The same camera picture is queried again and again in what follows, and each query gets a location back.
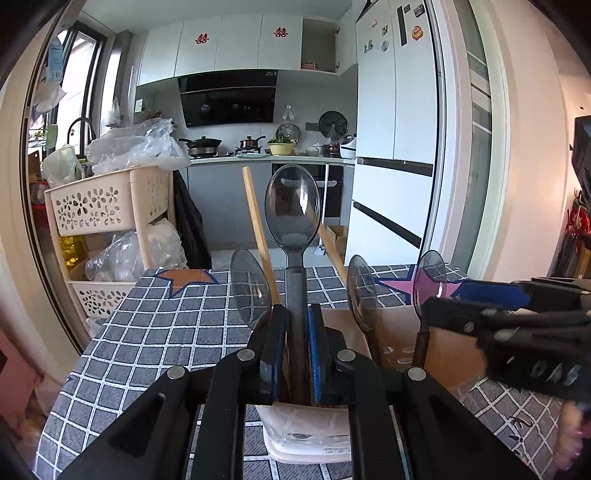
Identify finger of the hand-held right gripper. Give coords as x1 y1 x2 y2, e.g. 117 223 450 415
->
455 278 591 311
421 296 509 337

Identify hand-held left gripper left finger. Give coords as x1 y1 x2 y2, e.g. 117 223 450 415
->
58 304 291 480

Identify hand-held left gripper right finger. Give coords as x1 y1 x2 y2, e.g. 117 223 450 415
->
308 304 539 480

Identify grey translucent plastic spoon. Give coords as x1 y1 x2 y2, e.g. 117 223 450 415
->
347 254 384 365
264 164 321 402
229 248 272 330
412 250 448 367

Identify plain wooden chopstick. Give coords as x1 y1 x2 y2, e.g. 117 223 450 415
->
242 167 282 308
318 225 349 283

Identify person's right hand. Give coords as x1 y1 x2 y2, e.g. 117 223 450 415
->
558 401 591 472

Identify black red upright appliance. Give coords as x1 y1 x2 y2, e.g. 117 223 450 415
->
551 191 591 280

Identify grey plaid star tablecloth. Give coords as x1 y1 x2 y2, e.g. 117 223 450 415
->
34 264 578 480

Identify cardboard box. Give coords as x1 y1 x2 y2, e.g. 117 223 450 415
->
325 224 349 264

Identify black hanging garment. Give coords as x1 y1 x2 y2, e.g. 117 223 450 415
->
173 168 213 271

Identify glass sliding door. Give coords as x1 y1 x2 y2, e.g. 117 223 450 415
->
434 0 509 282

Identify grey base cabinet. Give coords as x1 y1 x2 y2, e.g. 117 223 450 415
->
187 161 273 250

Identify black built-in oven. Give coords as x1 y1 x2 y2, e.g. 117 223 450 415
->
271 163 345 220

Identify clear plastic bag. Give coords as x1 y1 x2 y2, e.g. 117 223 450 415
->
85 219 188 282

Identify white refrigerator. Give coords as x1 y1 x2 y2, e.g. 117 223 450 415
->
344 0 439 266

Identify black wok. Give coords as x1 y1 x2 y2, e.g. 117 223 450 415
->
179 135 223 158

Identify round hanging rack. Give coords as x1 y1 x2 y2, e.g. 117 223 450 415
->
318 111 349 139

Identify beige plastic storage cart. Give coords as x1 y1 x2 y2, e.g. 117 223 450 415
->
44 165 178 321

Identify clear plastic bags pile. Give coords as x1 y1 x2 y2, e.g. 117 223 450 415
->
85 117 192 175

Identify black range hood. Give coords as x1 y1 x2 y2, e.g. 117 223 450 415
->
178 69 279 128

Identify pink plastic stool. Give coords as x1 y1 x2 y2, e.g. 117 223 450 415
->
0 318 47 439

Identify white hanging plastic bag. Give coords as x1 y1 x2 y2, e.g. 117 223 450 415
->
102 97 122 127

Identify curved kitchen faucet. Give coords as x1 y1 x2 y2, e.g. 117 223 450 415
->
68 117 98 153

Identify white upper kitchen cabinets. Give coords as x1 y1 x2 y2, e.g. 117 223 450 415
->
136 14 305 86

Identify blue white hanging packet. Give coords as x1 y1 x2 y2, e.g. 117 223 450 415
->
34 37 68 114

